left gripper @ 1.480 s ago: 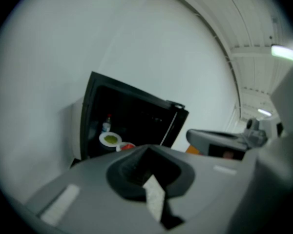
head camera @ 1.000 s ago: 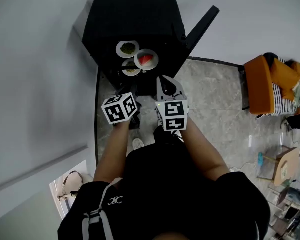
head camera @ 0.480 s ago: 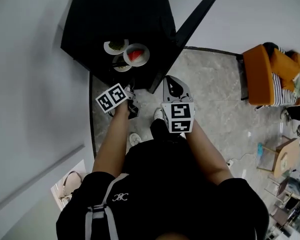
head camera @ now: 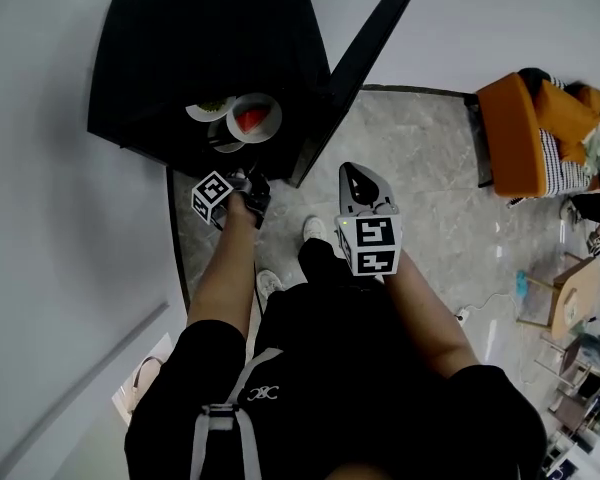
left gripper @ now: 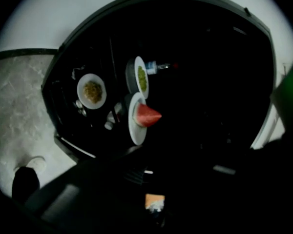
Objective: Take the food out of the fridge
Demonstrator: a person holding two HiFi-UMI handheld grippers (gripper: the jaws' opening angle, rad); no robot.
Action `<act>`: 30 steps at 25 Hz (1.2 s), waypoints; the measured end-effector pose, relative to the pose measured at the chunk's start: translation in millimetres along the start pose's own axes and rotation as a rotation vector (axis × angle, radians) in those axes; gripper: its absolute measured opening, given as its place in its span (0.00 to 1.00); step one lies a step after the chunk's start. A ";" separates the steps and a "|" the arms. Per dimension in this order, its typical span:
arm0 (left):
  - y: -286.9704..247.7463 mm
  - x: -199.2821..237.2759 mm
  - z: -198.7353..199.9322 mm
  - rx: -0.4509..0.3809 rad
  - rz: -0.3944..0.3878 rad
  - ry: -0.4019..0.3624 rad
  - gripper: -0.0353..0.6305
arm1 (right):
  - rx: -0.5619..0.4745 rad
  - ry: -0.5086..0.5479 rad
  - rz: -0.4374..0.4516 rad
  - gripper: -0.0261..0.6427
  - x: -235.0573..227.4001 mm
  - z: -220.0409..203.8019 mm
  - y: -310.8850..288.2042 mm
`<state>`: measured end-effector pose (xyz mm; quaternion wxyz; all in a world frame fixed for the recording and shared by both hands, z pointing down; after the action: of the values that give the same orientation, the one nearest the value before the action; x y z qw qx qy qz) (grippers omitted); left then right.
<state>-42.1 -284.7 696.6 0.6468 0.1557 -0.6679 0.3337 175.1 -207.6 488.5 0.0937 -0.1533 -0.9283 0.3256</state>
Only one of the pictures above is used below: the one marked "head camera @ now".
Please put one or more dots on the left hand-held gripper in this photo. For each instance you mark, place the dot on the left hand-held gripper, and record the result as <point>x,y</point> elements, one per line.
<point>211,193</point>

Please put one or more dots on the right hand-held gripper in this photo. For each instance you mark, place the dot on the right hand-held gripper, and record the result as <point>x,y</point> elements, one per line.
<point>375,245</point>

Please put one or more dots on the red watermelon slice toy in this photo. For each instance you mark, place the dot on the red watermelon slice toy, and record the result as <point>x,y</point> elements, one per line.
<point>252,120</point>

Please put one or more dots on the green peas food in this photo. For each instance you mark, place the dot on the green peas food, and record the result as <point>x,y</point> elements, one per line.
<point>214,105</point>

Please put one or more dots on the black glass-door cabinet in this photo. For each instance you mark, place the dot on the black glass-door cabinet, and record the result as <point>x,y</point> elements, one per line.
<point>205,33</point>

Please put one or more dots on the person's left forearm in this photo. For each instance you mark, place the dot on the person's left forearm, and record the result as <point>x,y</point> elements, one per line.
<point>225,278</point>

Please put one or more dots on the person's right forearm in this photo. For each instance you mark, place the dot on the person's right forearm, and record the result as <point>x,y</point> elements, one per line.
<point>425,318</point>

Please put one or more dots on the person's right white shoe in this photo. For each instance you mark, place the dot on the person's right white shoe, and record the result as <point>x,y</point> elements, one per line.
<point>314,228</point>

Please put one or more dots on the person's white shoe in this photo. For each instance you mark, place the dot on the person's white shoe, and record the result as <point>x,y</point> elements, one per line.
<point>314,228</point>
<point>269,283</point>

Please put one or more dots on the person's black trousers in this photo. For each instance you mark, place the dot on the person's black trousers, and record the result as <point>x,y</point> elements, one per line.
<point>322,263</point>

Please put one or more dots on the person's left white shoe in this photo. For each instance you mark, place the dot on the person's left white shoe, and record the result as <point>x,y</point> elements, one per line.
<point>269,283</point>

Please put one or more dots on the orange sofa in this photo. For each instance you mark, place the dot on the orange sofa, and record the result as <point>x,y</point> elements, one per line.
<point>505,133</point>

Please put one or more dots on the white power strip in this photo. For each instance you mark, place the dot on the white power strip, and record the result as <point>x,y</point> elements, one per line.
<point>462,315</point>

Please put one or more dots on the teal cloth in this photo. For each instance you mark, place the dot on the teal cloth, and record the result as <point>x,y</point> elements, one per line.
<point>522,283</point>

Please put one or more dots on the black white striped blanket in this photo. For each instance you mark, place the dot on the black white striped blanket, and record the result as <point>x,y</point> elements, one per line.
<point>560,173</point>

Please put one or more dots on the beige handbag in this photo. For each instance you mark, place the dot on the beige handbag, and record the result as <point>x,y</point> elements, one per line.
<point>145,383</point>

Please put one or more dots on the person's black shirt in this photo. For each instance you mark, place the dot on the person's black shirt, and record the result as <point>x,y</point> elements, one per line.
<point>340,393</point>

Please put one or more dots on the large orange cushion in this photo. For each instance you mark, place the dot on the large orange cushion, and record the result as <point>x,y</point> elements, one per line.
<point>565,118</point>

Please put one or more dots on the pile of pale clothes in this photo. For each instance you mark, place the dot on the pile of pale clothes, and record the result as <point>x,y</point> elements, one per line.
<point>597,150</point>

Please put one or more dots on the round wooden table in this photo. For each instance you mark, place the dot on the round wooden table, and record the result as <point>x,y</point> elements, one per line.
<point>575,298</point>

